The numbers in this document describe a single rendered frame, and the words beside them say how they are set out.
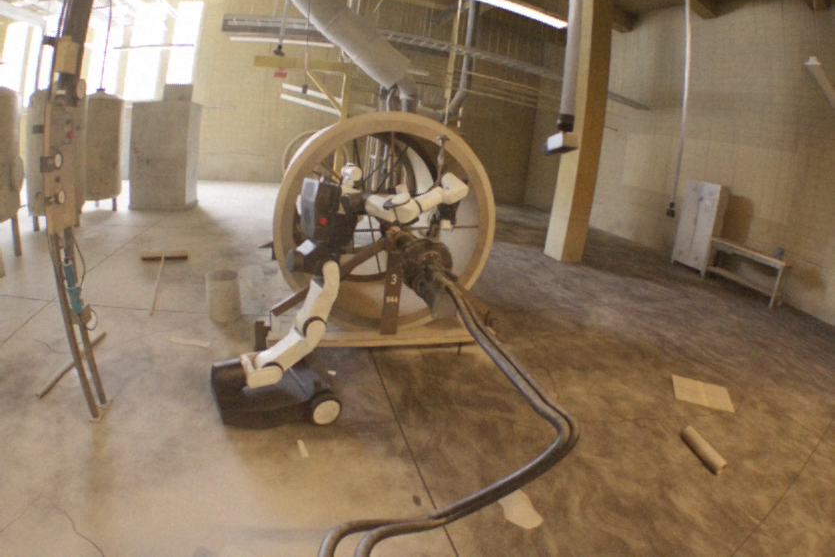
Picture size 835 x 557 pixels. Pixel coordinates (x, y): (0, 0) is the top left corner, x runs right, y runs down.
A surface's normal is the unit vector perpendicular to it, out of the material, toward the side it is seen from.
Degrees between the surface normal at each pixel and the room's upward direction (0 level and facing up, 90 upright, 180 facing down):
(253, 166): 90
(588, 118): 90
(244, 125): 90
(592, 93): 90
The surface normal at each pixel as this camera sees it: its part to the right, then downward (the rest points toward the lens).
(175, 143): 0.29, 0.27
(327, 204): 0.60, 0.26
